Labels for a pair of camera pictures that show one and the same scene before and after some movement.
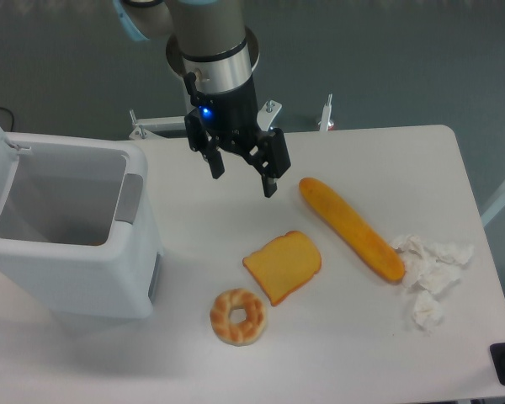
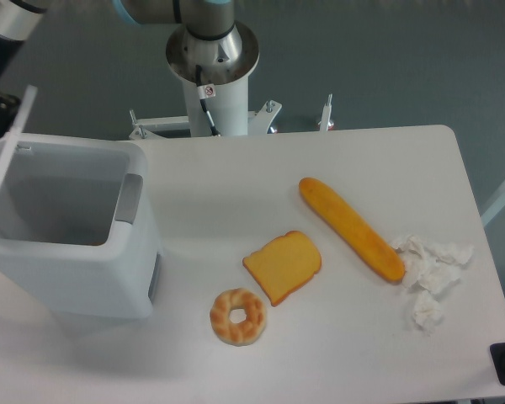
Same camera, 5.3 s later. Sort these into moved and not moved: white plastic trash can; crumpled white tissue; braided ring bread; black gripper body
Moved: black gripper body
Not moved: crumpled white tissue; braided ring bread; white plastic trash can
